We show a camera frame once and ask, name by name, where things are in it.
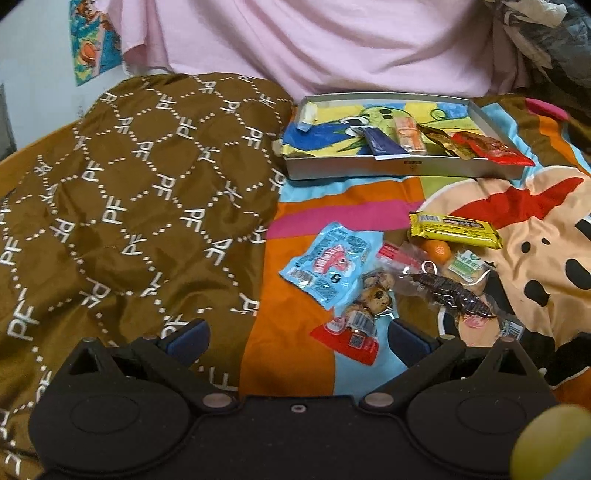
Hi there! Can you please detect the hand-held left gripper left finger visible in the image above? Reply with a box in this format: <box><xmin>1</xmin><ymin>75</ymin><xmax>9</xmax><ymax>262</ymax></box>
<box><xmin>58</xmin><ymin>318</ymin><xmax>238</xmax><ymax>412</ymax></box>

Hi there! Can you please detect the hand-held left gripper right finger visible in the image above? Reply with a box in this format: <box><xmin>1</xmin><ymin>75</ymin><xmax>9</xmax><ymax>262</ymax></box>
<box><xmin>359</xmin><ymin>318</ymin><xmax>541</xmax><ymax>411</ymax></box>

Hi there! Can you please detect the red walnut snack packet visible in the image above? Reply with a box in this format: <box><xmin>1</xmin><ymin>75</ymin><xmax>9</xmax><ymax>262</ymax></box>
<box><xmin>309</xmin><ymin>270</ymin><xmax>398</xmax><ymax>365</ymax></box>

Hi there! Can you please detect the clear dark meat stick packet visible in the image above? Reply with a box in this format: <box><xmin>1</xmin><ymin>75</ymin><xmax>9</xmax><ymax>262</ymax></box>
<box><xmin>409</xmin><ymin>271</ymin><xmax>525</xmax><ymax>342</ymax></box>

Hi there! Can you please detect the green label pastry packet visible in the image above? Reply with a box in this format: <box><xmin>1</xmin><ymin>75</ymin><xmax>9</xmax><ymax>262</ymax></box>
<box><xmin>443</xmin><ymin>249</ymin><xmax>497</xmax><ymax>296</ymax></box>

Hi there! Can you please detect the mandarin orange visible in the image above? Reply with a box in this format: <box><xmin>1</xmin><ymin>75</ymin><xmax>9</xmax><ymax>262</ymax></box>
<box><xmin>422</xmin><ymin>240</ymin><xmax>452</xmax><ymax>261</ymax></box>

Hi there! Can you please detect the light blue snack packet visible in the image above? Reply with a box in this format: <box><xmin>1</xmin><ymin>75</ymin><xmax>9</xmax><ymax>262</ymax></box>
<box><xmin>278</xmin><ymin>222</ymin><xmax>370</xmax><ymax>311</ymax></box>

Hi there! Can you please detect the yellow snack bar packet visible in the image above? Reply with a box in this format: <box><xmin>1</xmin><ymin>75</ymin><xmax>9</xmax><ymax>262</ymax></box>
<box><xmin>407</xmin><ymin>211</ymin><xmax>503</xmax><ymax>250</ymax></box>

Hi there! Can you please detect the grey shallow box tray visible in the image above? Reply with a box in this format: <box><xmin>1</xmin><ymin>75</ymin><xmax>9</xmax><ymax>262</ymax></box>
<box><xmin>272</xmin><ymin>92</ymin><xmax>539</xmax><ymax>182</ymax></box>

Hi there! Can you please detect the dark blue snack packet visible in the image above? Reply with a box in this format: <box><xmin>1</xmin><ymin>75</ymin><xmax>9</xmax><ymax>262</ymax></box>
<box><xmin>362</xmin><ymin>127</ymin><xmax>407</xmax><ymax>161</ymax></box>

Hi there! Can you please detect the orange white cracker packet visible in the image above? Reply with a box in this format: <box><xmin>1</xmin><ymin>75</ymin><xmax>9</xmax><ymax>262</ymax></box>
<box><xmin>396</xmin><ymin>116</ymin><xmax>428</xmax><ymax>153</ymax></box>

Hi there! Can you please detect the gold brown snack packet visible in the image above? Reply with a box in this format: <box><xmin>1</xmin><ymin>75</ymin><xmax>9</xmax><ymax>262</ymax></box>
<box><xmin>422</xmin><ymin>124</ymin><xmax>472</xmax><ymax>160</ymax></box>

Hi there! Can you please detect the red meat snack packet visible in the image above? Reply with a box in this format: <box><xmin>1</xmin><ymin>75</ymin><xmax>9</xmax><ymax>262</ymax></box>
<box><xmin>450</xmin><ymin>130</ymin><xmax>536</xmax><ymax>167</ymax></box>

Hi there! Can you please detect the clear red label snack packet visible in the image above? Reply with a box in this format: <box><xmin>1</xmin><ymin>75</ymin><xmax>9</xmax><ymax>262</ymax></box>
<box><xmin>376</xmin><ymin>242</ymin><xmax>439</xmax><ymax>296</ymax></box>

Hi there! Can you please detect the brown patterned quilt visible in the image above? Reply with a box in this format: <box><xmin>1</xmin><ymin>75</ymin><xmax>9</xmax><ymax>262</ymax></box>
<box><xmin>0</xmin><ymin>73</ymin><xmax>296</xmax><ymax>480</ymax></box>

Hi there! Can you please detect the colourful cartoon bed sheet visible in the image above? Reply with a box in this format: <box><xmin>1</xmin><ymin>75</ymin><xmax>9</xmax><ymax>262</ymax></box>
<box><xmin>240</xmin><ymin>92</ymin><xmax>591</xmax><ymax>411</ymax></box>

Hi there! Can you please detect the pink sheet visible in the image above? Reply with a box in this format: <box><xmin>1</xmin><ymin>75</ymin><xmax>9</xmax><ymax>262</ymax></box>
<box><xmin>117</xmin><ymin>0</ymin><xmax>532</xmax><ymax>100</ymax></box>

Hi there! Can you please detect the plastic bag of clothes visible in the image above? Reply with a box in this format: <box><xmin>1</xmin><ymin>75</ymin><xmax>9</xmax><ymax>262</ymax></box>
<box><xmin>489</xmin><ymin>0</ymin><xmax>591</xmax><ymax>93</ymax></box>

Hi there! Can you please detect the cartoon wall poster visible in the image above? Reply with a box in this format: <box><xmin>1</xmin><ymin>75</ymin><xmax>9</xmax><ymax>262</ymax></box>
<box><xmin>68</xmin><ymin>0</ymin><xmax>123</xmax><ymax>87</ymax></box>

